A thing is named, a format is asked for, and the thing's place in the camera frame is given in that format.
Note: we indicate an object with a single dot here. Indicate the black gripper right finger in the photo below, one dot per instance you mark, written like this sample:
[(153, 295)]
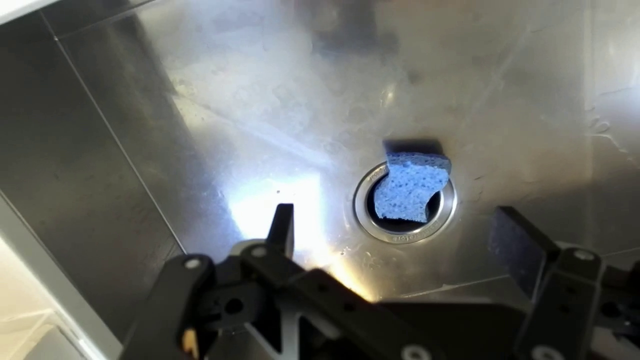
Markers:
[(572, 301)]

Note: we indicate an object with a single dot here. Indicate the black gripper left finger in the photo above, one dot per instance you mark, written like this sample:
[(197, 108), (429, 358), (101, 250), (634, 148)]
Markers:
[(312, 301)]

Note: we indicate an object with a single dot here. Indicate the blue sponge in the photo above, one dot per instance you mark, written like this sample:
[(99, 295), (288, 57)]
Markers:
[(410, 187)]

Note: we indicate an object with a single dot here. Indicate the round sink drain hole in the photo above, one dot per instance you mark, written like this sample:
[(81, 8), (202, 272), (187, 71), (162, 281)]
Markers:
[(441, 216)]

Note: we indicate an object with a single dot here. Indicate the stainless steel sink basin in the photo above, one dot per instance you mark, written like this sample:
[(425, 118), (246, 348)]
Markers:
[(233, 100)]

